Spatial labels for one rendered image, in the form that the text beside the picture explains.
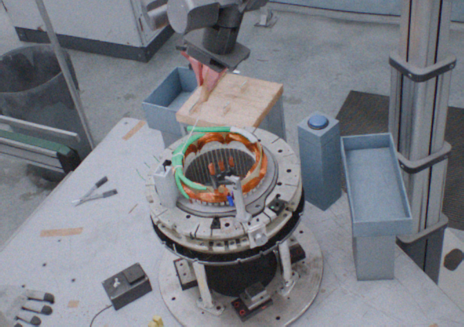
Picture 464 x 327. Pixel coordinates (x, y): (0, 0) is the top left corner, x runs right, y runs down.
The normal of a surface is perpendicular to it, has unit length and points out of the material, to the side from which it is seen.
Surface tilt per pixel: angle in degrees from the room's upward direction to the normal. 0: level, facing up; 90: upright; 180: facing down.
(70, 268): 0
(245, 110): 0
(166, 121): 90
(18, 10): 90
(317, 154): 90
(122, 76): 0
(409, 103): 90
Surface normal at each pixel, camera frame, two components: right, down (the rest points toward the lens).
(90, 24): -0.44, 0.64
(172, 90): 0.87, 0.22
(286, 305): -0.14, -0.74
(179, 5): -0.80, 0.28
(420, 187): 0.44, 0.55
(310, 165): -0.72, 0.53
